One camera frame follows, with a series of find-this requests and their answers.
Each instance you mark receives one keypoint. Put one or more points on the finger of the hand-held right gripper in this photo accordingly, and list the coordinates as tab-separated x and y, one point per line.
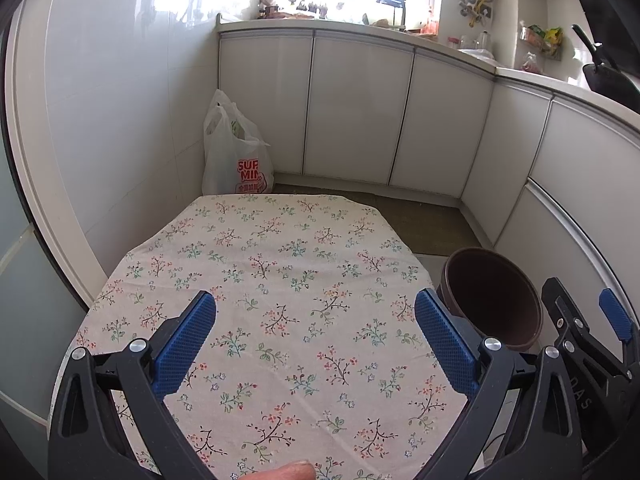
616	315
567	312

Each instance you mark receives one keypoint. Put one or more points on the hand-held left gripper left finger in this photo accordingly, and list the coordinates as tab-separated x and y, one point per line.
185	345

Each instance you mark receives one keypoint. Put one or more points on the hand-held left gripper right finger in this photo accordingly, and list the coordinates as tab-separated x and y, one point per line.
447	347

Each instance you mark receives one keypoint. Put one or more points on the brown plastic bin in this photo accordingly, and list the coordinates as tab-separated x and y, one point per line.
490	290

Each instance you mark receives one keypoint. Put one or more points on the person's left hand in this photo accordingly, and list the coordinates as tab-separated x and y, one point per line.
287	472

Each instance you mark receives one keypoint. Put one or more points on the white cabinet drawer front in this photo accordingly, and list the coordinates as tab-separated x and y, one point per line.
545	240
590	170

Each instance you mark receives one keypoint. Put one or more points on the woven straw floor mat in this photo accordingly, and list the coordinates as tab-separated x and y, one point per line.
440	225
325	189

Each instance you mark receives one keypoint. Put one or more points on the floral tablecloth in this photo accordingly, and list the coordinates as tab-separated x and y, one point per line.
300	285

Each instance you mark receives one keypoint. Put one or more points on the white cabinet door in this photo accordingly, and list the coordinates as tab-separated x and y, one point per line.
440	120
357	110
505	160
265	95

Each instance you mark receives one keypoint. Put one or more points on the white framed glass door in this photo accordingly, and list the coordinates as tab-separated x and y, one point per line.
30	285

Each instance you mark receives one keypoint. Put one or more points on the white plastic shopping bag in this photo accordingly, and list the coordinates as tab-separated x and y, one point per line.
235	160

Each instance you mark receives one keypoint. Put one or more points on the black wok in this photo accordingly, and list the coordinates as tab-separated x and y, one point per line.
607	80

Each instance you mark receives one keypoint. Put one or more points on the small clear food bag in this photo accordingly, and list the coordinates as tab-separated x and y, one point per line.
530	62

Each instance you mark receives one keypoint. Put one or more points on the clear plastic bag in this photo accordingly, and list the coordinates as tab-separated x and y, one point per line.
475	53

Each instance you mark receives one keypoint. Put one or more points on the clear bottle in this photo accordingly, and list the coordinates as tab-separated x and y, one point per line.
483	40

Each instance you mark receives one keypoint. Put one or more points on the red container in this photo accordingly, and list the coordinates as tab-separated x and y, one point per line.
430	25

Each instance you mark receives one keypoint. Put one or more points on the water heater pipes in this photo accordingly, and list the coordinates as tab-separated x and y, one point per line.
470	7

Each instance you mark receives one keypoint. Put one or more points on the row of small jars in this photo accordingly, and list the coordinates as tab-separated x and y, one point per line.
300	10

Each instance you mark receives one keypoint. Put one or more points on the wall rack with seasoning packets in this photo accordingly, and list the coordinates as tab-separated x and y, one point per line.
540	37

